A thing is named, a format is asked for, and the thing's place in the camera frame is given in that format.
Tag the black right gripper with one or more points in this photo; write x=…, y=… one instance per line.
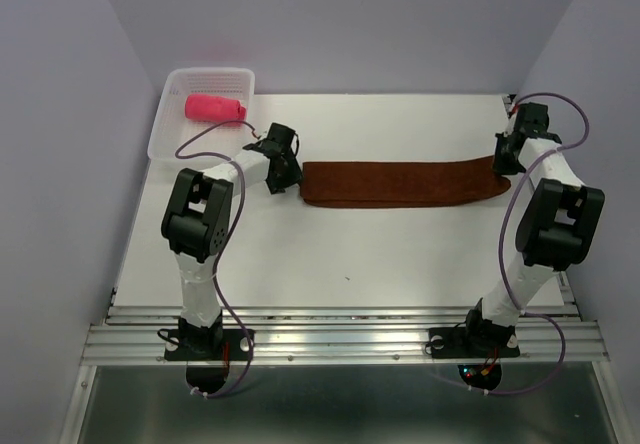
x=501, y=167

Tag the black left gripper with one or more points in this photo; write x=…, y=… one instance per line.
x=294, y=176

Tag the brown towel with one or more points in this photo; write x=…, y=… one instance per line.
x=397, y=185

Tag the pink microfiber towel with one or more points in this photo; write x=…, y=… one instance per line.
x=213, y=109

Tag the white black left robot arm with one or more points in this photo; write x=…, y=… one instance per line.
x=205, y=206

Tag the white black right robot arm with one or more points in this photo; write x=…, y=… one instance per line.
x=558, y=225

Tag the white perforated plastic basket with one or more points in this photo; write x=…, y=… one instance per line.
x=171, y=128

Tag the aluminium mounting rail frame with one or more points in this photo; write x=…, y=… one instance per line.
x=340, y=358

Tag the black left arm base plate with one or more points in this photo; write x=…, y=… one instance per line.
x=213, y=369

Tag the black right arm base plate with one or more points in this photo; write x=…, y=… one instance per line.
x=480, y=367

